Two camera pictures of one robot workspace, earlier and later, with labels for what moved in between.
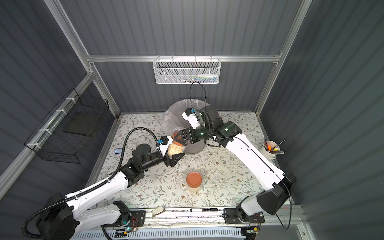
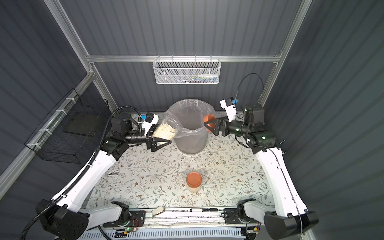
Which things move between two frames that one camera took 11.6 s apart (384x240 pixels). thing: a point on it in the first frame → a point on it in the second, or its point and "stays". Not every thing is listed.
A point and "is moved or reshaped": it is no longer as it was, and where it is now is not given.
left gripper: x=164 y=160 → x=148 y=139
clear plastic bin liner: x=172 y=120 stays
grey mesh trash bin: x=178 y=123 stays
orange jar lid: x=179 y=138 is moved or reshaped
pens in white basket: x=204 y=77 stays
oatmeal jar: x=174 y=147 → x=168 y=129
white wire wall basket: x=187 y=70 stays
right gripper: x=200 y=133 → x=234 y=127
